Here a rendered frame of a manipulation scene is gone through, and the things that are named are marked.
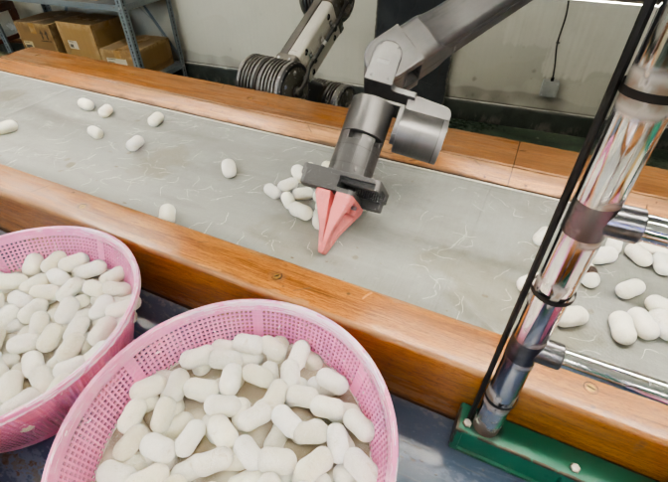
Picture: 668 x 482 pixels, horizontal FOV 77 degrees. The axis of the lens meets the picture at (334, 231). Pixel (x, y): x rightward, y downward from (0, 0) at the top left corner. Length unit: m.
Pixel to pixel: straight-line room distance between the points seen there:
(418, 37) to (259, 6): 2.36
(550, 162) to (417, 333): 0.41
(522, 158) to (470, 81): 1.92
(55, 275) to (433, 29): 0.54
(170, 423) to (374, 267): 0.27
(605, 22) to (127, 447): 2.50
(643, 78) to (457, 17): 0.41
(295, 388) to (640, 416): 0.29
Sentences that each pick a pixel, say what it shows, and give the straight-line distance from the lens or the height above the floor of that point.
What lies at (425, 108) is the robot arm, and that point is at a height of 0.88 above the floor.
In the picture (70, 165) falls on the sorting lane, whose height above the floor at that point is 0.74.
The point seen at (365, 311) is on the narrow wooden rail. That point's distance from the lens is 0.43.
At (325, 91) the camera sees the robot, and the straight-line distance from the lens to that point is 1.25.
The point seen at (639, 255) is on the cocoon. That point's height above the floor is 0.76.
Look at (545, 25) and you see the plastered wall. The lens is 2.56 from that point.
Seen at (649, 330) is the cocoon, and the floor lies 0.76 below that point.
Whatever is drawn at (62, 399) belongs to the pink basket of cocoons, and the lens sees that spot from 0.47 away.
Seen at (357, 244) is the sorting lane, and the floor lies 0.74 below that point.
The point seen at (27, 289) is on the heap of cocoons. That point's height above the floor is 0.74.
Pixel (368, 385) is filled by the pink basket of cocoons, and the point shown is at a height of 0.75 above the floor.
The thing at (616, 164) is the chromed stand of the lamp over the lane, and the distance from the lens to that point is 0.24.
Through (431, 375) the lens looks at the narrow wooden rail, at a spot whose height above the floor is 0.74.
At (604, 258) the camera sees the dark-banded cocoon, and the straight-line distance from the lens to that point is 0.60.
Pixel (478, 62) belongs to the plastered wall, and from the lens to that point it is 2.60.
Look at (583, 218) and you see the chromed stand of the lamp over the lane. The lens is 0.26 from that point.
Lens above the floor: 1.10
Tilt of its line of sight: 40 degrees down
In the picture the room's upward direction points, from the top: straight up
